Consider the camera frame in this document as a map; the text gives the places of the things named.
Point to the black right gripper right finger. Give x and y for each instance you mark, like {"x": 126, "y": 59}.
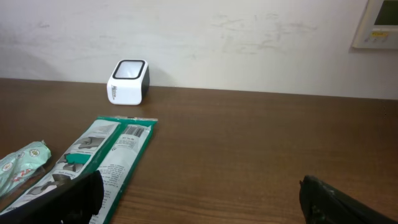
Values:
{"x": 322, "y": 203}

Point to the white barcode scanner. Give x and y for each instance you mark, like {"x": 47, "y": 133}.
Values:
{"x": 129, "y": 82}

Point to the mint green snack pouch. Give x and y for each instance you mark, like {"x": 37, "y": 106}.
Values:
{"x": 17, "y": 167}

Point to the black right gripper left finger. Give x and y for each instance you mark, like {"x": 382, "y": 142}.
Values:
{"x": 74, "y": 202}

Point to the white wall control panel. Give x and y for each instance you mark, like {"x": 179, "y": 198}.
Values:
{"x": 378, "y": 26}

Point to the green 3M gloves packet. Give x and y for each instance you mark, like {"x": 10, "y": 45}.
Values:
{"x": 111, "y": 145}

